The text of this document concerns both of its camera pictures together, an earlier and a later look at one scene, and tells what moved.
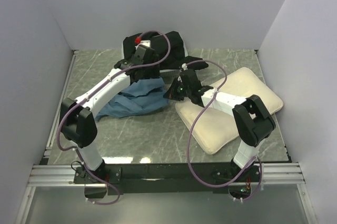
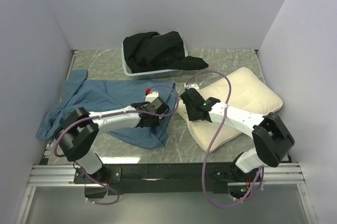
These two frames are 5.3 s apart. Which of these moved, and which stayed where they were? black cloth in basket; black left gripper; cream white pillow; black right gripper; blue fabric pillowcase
Moved: black right gripper; blue fabric pillowcase; black left gripper
Stayed: cream white pillow; black cloth in basket
